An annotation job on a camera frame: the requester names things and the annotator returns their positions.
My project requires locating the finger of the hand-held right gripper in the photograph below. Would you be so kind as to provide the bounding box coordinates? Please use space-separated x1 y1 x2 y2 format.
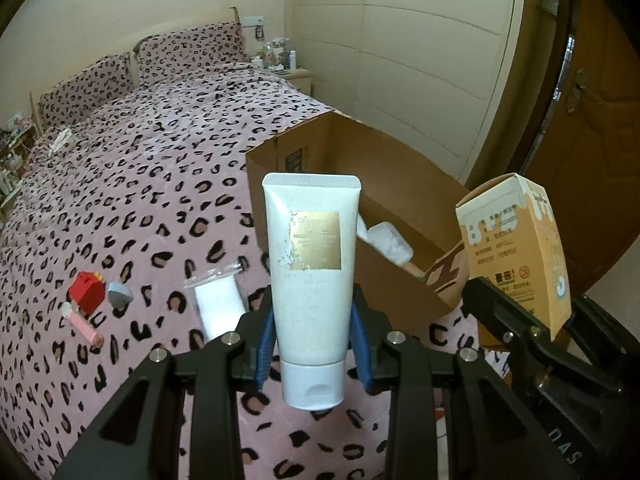
462 277 557 362
564 295 636 387

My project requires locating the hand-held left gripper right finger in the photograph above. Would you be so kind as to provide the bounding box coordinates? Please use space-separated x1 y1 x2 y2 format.
349 284 566 480

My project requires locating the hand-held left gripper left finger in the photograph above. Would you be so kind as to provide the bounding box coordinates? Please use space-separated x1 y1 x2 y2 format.
52 284 276 480

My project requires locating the clear bag of white pads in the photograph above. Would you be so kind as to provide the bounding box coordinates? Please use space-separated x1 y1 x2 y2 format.
183 259 249 342

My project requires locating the white cream tube gold label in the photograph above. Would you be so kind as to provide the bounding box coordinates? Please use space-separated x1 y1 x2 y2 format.
262 172 362 411

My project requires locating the beige paper carton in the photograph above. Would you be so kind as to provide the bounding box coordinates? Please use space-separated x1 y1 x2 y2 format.
454 172 574 344

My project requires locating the small grey blue faceted object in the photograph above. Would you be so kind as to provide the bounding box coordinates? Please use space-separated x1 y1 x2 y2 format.
107 281 134 309

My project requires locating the brown cardboard box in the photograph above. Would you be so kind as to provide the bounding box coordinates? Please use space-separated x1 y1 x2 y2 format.
244 109 482 335

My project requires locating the red toy box with handle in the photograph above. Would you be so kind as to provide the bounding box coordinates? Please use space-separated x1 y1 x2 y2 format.
68 270 106 314

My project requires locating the brown white patterned package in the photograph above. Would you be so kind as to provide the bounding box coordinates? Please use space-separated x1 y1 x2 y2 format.
424 249 470 307

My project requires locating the brown wooden door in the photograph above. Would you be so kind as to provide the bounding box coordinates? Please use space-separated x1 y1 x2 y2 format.
519 4 640 292

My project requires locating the pink stick with white cap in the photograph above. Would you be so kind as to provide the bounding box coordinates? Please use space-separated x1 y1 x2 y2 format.
60 302 105 346

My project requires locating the white wardrobe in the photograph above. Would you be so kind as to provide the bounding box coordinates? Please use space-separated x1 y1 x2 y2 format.
292 0 527 187

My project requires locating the beige nightstand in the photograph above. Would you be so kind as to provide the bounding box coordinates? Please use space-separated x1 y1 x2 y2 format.
277 67 316 97

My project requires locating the small white item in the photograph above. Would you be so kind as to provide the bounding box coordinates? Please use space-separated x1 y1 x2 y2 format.
47 127 74 154

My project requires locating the group of toiletry bottles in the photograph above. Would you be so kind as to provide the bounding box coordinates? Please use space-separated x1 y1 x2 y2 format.
252 37 299 71

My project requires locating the pink leopard print pillow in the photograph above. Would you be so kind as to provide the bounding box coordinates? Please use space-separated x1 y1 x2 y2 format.
38 52 134 132
137 21 246 87

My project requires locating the cluttered shelf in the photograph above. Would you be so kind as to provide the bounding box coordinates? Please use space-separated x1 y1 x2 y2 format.
0 112 39 212

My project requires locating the brass door handle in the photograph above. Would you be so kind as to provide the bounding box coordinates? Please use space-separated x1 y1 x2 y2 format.
567 67 591 114

